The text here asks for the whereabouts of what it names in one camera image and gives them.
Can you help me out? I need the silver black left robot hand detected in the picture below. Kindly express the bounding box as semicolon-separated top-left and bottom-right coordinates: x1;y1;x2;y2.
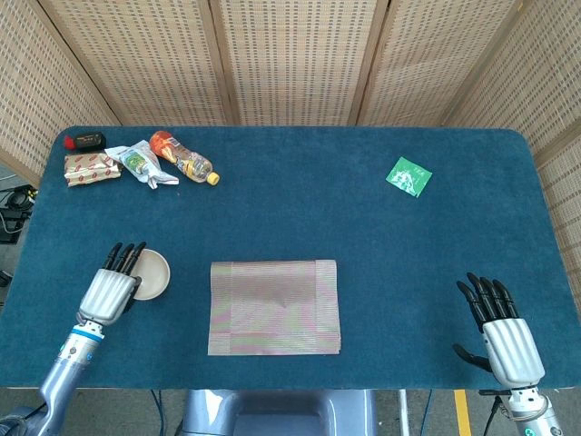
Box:
77;241;147;327

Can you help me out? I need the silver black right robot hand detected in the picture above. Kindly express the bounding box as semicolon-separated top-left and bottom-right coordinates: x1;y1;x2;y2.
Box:
452;272;547;386

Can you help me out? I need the beige bowl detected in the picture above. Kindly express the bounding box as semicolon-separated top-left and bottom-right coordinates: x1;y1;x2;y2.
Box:
133;248;172;302

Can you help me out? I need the woven beige placemat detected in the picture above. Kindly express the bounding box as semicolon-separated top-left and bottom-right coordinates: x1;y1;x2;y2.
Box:
207;259;341;357

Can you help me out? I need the yellow floor tape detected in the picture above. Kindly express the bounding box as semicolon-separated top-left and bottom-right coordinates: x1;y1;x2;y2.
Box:
453;389;471;436

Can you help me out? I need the gold foil packet red print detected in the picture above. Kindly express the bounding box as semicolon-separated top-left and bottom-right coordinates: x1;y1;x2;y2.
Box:
64;152;124;188

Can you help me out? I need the metal table leg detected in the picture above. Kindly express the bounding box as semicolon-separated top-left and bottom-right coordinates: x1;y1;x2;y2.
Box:
398;389;411;436

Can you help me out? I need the crumpled white green snack bag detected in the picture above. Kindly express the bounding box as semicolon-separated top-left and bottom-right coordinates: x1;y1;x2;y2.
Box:
103;140;181;191

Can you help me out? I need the black box with red end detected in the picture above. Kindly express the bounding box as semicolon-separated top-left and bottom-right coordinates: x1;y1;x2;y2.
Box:
62;131;108;151

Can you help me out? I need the plastic bottle with yellow cap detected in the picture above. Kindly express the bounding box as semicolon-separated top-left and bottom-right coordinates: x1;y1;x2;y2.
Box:
149;130;222;186

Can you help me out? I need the green sachet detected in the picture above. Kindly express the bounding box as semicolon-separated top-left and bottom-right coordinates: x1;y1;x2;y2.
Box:
385;156;434;199

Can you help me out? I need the blue-grey robot torso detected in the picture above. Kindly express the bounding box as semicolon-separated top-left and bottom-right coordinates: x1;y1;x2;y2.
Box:
174;389;378;436

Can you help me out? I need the woven bamboo screen panel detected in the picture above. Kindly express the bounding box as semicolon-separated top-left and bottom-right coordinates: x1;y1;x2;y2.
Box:
0;0;122;187
442;0;581;314
209;0;390;127
349;0;526;127
38;0;235;127

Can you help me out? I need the black right hand cable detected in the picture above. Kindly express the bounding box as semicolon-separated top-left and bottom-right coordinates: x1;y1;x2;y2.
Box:
480;394;506;436

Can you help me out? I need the blue cable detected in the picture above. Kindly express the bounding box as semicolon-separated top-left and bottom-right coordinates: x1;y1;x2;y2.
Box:
152;389;165;436
419;389;436;436

